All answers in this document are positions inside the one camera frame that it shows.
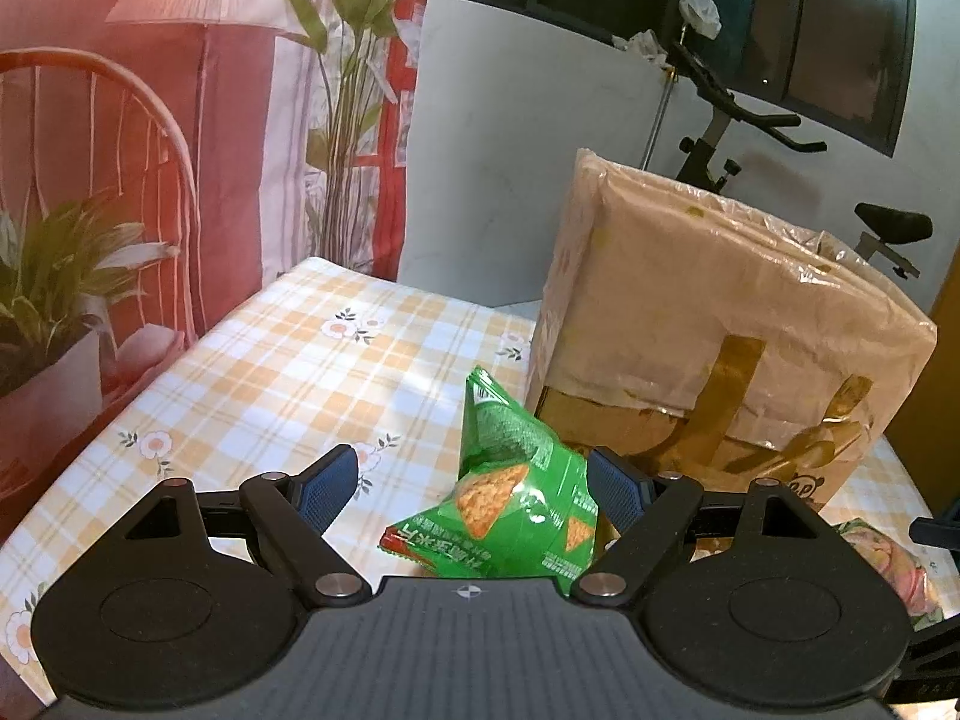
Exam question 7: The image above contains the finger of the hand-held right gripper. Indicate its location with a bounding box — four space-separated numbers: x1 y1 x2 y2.
892 615 960 704
909 514 960 550

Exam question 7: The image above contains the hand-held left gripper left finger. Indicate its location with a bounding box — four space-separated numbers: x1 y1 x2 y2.
124 444 372 608

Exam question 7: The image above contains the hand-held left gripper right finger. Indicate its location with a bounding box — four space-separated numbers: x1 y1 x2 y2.
574 446 841 608

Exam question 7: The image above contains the pink and green snack packet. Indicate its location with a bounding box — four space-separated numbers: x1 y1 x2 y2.
834 516 942 632

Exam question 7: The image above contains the checked floral tablecloth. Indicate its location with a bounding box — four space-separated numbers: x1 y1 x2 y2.
0 255 960 691

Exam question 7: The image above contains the brown wooden door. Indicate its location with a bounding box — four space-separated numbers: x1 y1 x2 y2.
886 247 960 515

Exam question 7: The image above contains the taped cardboard box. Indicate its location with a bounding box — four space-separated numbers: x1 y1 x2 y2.
523 148 940 518

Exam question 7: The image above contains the black exercise bike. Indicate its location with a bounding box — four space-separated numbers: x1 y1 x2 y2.
611 0 935 278

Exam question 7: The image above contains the printed plant curtain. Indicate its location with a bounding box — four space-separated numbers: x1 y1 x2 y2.
0 0 437 515

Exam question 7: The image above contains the dark window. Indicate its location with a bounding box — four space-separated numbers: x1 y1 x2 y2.
431 0 922 158

